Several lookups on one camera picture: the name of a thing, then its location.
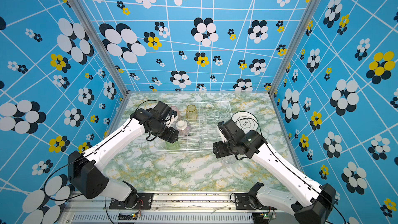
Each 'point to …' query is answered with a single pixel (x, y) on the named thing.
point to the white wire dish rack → (197, 123)
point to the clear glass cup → (231, 159)
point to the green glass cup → (173, 148)
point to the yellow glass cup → (192, 113)
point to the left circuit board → (130, 217)
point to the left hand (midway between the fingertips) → (173, 135)
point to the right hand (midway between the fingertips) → (220, 148)
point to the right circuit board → (260, 218)
